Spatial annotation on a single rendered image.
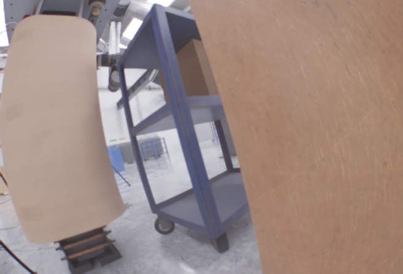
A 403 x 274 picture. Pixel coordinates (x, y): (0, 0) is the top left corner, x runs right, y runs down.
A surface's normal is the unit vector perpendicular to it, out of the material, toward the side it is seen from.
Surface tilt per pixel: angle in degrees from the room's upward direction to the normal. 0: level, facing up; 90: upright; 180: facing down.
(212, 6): 90
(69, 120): 90
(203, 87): 90
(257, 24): 90
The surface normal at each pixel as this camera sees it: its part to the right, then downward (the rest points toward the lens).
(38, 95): 0.70, -0.26
